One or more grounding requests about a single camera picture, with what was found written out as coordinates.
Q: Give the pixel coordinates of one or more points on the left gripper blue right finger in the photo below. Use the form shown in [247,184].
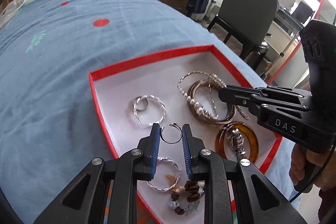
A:
[234,187]

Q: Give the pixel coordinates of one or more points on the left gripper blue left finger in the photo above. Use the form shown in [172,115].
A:
[106,190]

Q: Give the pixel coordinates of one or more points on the thin silver bangle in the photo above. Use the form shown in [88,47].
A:
[202,100]

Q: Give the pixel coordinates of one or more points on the dark brown bangle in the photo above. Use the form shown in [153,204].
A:
[210,101]

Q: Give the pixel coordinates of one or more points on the amber translucent bangle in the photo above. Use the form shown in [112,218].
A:
[251,145]

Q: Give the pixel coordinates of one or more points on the twisted silver hoop earring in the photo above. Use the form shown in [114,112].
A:
[149,109]

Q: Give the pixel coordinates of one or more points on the person right hand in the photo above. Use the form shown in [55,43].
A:
[309,168]

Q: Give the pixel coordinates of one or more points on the blue patterned bedspread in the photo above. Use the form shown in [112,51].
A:
[49,126]

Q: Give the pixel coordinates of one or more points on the black computer monitor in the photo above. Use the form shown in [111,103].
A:
[302,13]

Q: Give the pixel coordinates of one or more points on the dark grey chair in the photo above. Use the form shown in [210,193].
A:
[246,14]

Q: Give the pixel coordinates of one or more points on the red shallow box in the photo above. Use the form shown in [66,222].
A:
[162,74]

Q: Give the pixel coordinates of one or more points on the white garment on bed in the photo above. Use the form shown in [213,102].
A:
[10,10]

